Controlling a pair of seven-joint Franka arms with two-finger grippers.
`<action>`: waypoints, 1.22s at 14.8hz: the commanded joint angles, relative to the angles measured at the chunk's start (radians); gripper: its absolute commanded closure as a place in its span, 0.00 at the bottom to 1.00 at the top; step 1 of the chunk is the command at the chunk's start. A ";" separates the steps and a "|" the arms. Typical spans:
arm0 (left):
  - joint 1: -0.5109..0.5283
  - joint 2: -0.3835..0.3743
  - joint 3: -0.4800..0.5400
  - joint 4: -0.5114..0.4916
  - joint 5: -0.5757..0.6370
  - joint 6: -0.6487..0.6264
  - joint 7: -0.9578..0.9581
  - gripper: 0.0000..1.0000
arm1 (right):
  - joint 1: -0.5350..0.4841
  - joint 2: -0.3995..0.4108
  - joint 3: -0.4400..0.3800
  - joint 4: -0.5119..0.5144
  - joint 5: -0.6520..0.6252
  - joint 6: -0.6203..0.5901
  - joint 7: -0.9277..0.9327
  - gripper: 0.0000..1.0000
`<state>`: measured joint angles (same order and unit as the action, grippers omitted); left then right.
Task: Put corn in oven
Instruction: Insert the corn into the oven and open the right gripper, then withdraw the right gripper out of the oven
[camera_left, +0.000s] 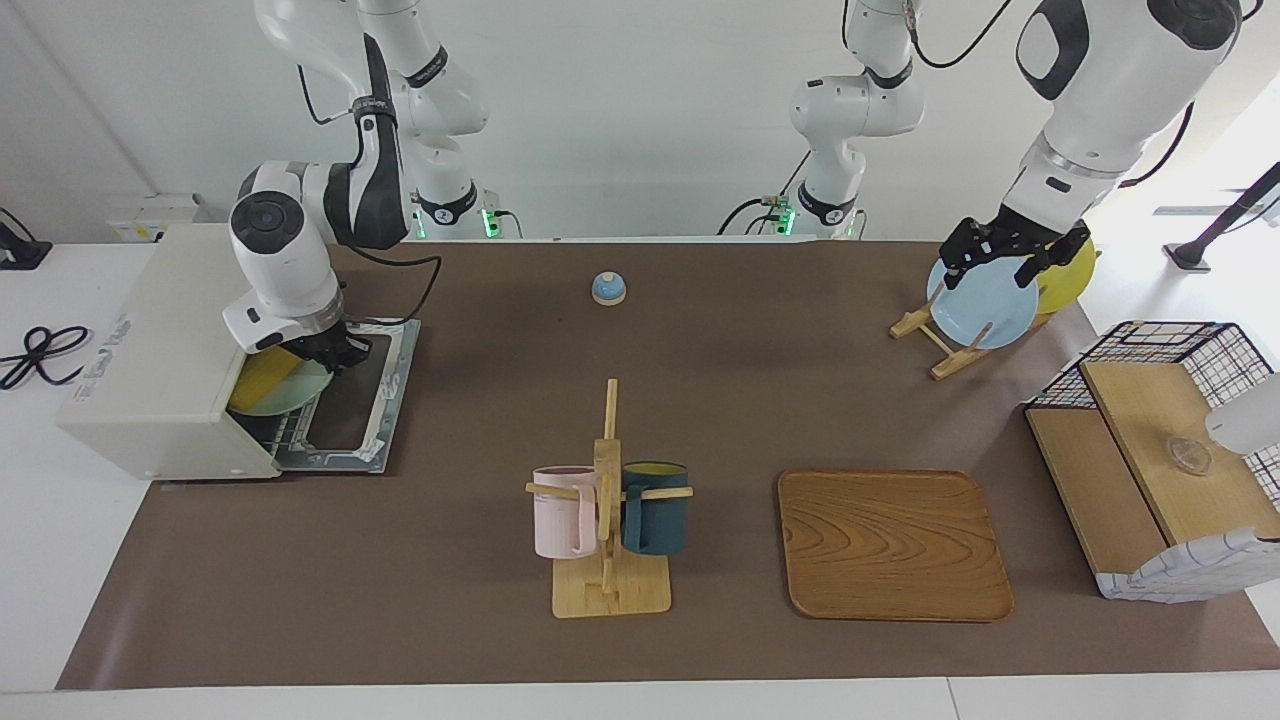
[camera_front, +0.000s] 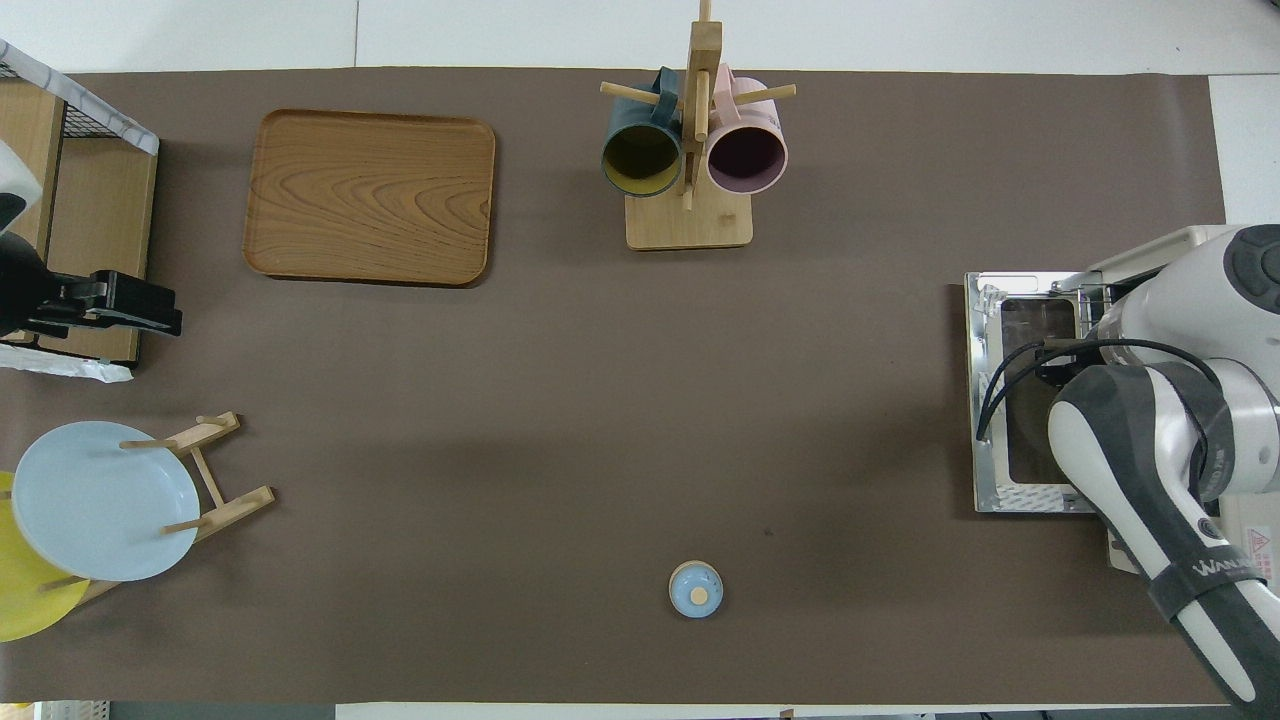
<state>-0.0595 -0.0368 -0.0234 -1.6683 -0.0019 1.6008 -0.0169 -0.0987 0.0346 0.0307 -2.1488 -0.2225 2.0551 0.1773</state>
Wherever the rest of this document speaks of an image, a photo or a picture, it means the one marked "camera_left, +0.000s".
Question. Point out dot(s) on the black clamp device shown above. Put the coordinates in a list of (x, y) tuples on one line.
[(20, 255)]

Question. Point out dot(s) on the yellow corn cob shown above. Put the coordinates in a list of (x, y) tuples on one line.
[(262, 380)]

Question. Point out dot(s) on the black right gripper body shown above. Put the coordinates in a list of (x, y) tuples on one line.
[(335, 350)]

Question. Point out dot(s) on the light blue plate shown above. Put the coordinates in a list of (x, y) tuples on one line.
[(985, 310)]

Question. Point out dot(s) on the white rounded object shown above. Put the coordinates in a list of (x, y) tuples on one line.
[(1250, 420)]

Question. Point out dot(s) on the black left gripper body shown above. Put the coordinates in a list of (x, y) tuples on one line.
[(1005, 240)]

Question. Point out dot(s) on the mint green plate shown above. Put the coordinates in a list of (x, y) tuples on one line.
[(300, 395)]

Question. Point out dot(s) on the pink mug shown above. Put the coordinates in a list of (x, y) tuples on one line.
[(560, 515)]

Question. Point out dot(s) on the wooden plate rack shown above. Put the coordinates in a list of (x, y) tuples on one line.
[(950, 365)]

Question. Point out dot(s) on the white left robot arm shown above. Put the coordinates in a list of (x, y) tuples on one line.
[(1110, 100)]

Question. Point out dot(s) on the wooden tray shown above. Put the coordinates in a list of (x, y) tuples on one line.
[(890, 550)]

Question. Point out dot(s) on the brown table mat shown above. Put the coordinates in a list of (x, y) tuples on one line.
[(400, 600)]

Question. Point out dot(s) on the yellow plate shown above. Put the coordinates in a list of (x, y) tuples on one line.
[(1065, 285)]

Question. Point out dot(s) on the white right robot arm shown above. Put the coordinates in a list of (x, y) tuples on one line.
[(280, 250)]

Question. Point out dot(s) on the white toaster oven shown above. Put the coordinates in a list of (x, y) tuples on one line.
[(150, 380)]

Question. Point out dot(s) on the white power strip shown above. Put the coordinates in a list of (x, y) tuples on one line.
[(150, 215)]

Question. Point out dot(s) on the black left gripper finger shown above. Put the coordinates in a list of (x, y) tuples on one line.
[(1030, 272), (952, 277)]

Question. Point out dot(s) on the black stand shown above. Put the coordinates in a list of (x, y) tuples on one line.
[(1190, 255)]

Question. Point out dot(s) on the dark teal mug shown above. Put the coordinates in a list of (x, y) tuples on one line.
[(660, 520)]

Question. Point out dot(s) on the white checkered cloth liner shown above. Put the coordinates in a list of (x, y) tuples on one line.
[(1180, 575)]

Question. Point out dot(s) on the wooden mug rack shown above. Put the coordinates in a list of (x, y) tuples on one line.
[(610, 595)]

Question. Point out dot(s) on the wooden step shelf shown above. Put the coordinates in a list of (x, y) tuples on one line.
[(1150, 420)]

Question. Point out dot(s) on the small clear glass dish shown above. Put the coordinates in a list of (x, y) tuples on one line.
[(1189, 456)]

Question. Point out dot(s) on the small blue bell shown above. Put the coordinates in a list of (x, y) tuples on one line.
[(609, 289)]

